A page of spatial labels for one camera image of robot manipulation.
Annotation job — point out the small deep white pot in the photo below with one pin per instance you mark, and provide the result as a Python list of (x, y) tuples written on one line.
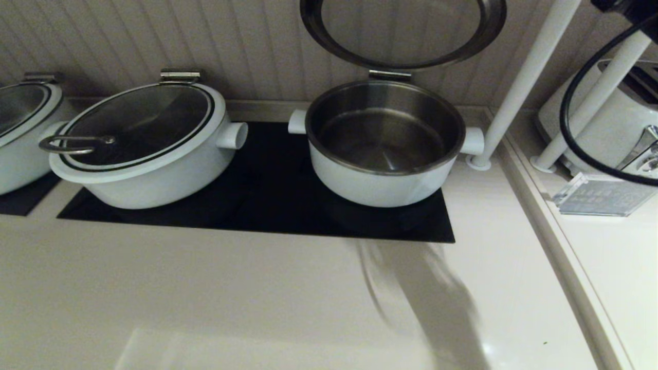
[(375, 190)]

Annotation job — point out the wide white cooking pot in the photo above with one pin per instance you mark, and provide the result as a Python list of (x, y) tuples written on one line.
[(15, 169), (154, 190)]

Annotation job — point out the glass lid white rim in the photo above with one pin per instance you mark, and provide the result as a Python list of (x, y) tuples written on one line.
[(20, 103)]

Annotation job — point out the large black induction cooktop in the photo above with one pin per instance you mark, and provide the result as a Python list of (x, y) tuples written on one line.
[(267, 205)]

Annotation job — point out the white slanted pole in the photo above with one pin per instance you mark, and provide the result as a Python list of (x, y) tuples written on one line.
[(529, 67), (601, 87)]

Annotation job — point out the clear acrylic sign holder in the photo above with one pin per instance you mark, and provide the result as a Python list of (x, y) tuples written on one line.
[(601, 198)]

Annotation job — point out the small black induction cooktop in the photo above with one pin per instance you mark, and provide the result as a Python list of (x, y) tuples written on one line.
[(20, 203)]

